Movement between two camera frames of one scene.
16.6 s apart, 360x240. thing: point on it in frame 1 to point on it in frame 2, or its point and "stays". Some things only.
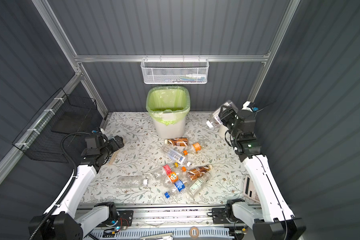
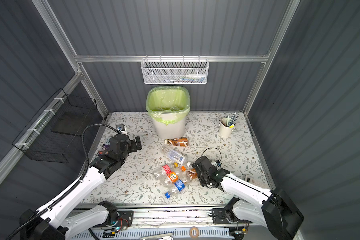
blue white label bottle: x=173 y=155 stays
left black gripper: x=114 y=146 to x=134 y=148
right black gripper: x=228 y=114 to x=202 y=181
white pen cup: x=222 y=130 stays
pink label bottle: x=163 y=172 stays
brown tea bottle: x=197 y=172 stays
